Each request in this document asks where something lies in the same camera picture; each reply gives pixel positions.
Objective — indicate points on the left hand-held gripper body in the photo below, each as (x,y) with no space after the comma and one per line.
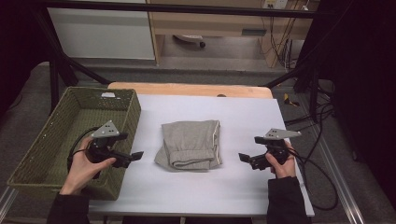
(104,130)

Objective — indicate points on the person's right hand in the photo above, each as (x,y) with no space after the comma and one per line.
(285,168)

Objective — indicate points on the yellow and black tool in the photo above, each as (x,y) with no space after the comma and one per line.
(290,100)

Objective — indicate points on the dark curtain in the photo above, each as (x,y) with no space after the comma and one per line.
(361,93)

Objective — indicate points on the black metal stand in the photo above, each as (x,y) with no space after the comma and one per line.
(54,77)
(306,71)

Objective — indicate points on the person's left hand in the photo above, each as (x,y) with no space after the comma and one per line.
(82,169)

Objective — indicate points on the green woven basket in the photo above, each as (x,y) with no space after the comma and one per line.
(46,161)

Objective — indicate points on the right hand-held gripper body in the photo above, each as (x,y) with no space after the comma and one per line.
(277,140)

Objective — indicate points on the wooden table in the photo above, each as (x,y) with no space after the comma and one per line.
(186,89)

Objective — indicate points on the chair base with caster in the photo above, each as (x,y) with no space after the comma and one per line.
(191,39)

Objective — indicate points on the white power strip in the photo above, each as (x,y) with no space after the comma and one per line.
(275,3)

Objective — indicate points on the light wooden desk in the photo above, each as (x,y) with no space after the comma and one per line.
(218,23)

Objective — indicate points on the grey pants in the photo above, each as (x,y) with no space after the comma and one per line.
(190,140)

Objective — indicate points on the black metal frame bar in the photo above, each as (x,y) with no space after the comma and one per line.
(186,9)

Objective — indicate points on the aluminium rail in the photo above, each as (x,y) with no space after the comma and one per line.
(337,180)

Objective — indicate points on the white label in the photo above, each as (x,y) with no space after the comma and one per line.
(109,95)

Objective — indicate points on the white cabinet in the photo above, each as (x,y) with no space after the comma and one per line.
(99,34)

